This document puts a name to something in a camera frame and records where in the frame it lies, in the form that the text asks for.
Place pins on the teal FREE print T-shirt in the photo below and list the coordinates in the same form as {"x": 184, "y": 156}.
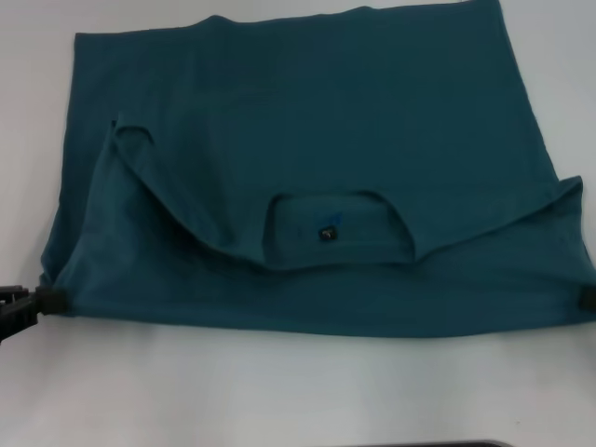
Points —
{"x": 302, "y": 116}

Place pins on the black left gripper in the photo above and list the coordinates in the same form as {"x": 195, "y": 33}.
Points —
{"x": 16, "y": 312}

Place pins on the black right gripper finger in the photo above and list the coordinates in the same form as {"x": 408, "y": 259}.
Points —
{"x": 589, "y": 299}

